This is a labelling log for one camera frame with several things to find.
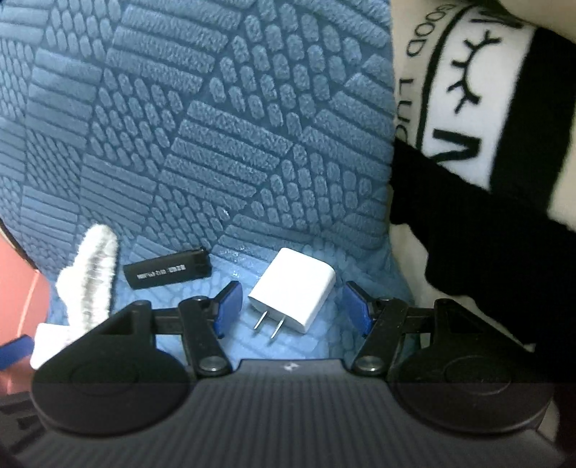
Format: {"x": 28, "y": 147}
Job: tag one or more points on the white USB wall charger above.
{"x": 292, "y": 291}

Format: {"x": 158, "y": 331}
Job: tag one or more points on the white fluffy Y-shaped object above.
{"x": 85, "y": 286}

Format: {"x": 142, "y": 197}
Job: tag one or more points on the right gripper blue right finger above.
{"x": 358, "y": 306}

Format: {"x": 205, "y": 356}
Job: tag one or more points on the black white cream blanket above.
{"x": 483, "y": 178}

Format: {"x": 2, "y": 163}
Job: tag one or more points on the white cube block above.
{"x": 49, "y": 340}

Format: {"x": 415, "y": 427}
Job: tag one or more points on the blue quilted sofa cover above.
{"x": 242, "y": 127}

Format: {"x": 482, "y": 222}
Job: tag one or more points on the pink cardboard box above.
{"x": 25, "y": 297}

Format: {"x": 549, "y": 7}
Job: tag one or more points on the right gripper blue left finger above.
{"x": 228, "y": 304}

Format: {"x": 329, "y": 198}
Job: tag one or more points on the black lighter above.
{"x": 172, "y": 269}

